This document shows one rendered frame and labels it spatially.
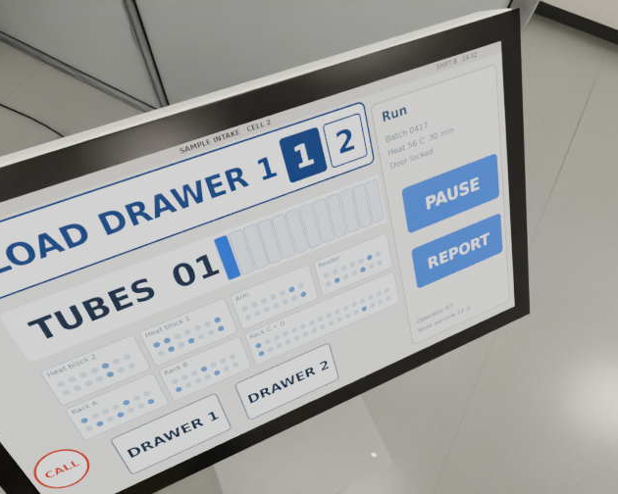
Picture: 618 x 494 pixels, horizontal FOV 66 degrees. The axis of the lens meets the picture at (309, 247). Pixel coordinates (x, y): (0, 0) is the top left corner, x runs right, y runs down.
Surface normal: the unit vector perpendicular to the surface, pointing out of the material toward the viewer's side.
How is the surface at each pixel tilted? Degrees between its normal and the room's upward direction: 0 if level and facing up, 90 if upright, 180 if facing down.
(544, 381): 0
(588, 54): 0
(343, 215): 50
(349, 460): 3
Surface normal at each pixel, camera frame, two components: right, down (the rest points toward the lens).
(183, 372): 0.34, 0.36
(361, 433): 0.11, -0.46
